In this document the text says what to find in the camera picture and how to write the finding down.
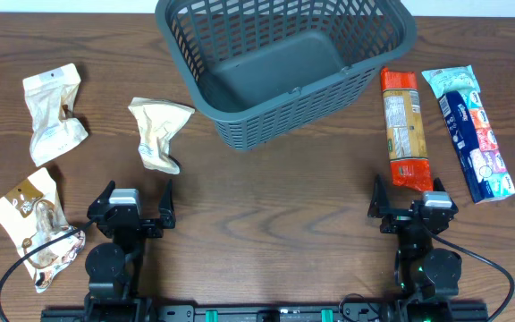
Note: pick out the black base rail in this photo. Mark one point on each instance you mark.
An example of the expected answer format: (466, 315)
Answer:
(460, 311)

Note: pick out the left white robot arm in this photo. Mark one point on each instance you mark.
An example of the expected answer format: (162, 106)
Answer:
(114, 267)

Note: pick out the grey plastic laundry basket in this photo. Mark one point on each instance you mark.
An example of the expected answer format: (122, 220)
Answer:
(260, 68)

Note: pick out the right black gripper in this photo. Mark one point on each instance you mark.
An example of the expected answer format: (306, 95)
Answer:
(380, 207)

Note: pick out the blue tissue multipack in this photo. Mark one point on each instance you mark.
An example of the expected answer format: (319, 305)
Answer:
(476, 146)

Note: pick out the orange spaghetti packet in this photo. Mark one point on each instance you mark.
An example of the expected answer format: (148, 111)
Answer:
(406, 143)

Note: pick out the crumpled cream pouch centre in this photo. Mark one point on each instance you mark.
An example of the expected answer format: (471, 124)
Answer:
(158, 121)

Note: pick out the mint green wipes packet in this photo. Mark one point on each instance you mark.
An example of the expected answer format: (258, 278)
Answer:
(450, 79)

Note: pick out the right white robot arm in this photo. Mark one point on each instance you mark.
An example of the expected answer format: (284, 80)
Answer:
(428, 276)

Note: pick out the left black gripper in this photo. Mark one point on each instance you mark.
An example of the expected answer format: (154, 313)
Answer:
(166, 215)

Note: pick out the brown and cream snack pouch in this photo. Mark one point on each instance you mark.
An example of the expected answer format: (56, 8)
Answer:
(32, 215)

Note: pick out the cream pouch top left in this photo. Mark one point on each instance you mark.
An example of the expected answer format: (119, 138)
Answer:
(50, 98)

